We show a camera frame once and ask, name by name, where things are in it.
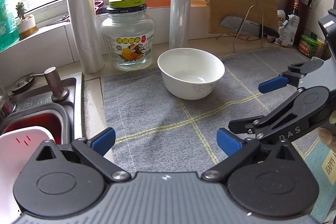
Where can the yellow lid spice jar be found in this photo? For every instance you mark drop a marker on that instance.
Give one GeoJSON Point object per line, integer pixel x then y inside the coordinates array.
{"type": "Point", "coordinates": [320, 48]}

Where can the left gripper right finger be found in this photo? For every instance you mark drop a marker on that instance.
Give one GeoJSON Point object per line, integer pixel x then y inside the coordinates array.
{"type": "Point", "coordinates": [240, 153]}

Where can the black kitchen knife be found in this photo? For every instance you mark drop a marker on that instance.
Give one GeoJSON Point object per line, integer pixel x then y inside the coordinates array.
{"type": "Point", "coordinates": [233, 23]}

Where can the stainless steel sink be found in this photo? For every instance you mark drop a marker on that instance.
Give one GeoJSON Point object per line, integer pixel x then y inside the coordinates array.
{"type": "Point", "coordinates": [35, 107]}

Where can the red white sink basin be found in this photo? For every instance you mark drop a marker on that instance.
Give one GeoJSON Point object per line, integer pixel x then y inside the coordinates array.
{"type": "Point", "coordinates": [20, 137]}

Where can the steel soap dispenser pump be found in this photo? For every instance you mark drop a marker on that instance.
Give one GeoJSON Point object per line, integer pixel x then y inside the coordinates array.
{"type": "Point", "coordinates": [59, 93]}

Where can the dark red knife block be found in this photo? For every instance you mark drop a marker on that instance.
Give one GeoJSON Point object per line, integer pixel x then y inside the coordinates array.
{"type": "Point", "coordinates": [304, 11]}

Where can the plain white bowl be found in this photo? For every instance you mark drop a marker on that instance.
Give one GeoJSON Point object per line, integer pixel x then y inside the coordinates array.
{"type": "Point", "coordinates": [189, 73]}

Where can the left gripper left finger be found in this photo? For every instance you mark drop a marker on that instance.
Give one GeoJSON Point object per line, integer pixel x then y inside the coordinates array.
{"type": "Point", "coordinates": [91, 153]}

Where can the short plastic wrap roll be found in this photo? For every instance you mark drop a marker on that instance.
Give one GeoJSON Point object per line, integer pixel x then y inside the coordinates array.
{"type": "Point", "coordinates": [85, 32]}

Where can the white plastic food bag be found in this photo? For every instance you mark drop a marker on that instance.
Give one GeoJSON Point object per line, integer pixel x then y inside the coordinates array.
{"type": "Point", "coordinates": [287, 31]}

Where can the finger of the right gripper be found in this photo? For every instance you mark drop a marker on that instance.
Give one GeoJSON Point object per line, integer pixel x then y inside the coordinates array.
{"type": "Point", "coordinates": [301, 113]}
{"type": "Point", "coordinates": [294, 74]}

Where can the teal mat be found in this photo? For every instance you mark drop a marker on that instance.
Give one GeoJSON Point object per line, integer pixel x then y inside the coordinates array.
{"type": "Point", "coordinates": [321, 161]}

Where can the grey checked table mat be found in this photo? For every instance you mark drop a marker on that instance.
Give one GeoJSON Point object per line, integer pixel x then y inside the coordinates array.
{"type": "Point", "coordinates": [158, 132]}

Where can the small potted plant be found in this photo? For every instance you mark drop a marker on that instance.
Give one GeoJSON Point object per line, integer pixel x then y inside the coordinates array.
{"type": "Point", "coordinates": [26, 24]}

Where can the green lid sauce tub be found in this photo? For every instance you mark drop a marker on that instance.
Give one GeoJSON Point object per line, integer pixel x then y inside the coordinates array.
{"type": "Point", "coordinates": [307, 46]}

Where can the glass peach jar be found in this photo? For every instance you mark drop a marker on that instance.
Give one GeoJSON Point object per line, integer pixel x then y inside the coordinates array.
{"type": "Point", "coordinates": [128, 34]}

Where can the white gloved right hand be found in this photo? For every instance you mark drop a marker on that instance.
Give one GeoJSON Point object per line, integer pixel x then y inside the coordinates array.
{"type": "Point", "coordinates": [326, 137]}

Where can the green dish soap bottle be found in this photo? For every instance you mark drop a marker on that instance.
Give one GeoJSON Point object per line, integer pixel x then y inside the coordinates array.
{"type": "Point", "coordinates": [9, 31]}

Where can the wire knife rack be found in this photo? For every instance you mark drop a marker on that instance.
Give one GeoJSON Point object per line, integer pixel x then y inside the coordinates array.
{"type": "Point", "coordinates": [237, 35]}

